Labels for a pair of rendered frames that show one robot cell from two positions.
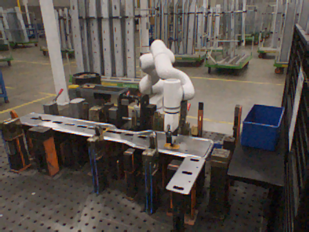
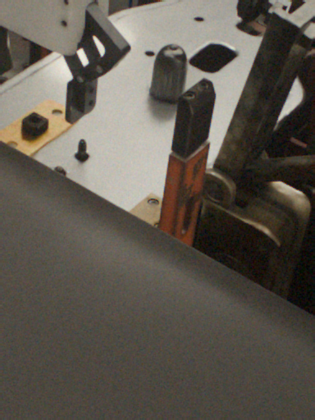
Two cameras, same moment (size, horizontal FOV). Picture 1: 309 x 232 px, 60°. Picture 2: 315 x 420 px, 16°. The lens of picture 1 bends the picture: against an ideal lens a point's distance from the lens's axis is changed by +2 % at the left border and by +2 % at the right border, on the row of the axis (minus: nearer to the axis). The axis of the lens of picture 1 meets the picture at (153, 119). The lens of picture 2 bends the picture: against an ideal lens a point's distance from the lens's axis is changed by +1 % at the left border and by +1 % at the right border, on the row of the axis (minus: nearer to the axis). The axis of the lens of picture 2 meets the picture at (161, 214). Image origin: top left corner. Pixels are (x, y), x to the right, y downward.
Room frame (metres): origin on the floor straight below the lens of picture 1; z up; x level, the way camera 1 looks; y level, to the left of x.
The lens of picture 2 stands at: (1.46, -0.82, 1.58)
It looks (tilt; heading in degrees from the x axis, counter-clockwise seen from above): 42 degrees down; 95
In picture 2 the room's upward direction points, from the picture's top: 8 degrees clockwise
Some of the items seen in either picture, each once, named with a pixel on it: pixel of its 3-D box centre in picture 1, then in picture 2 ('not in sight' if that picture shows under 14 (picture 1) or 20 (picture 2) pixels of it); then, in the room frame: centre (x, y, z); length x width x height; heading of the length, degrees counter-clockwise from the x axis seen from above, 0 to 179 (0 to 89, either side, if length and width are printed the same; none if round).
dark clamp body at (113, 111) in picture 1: (118, 132); not in sight; (1.71, 0.25, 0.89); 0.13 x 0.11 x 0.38; 155
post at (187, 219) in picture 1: (190, 192); not in sight; (1.08, -0.17, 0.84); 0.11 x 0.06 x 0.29; 155
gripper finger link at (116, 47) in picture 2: not in sight; (86, 26); (1.32, -0.12, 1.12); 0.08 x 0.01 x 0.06; 156
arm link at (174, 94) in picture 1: (172, 92); not in sight; (1.28, -0.10, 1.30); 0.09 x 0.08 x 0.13; 100
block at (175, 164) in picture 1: (176, 188); not in sight; (1.12, -0.10, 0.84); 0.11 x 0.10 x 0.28; 155
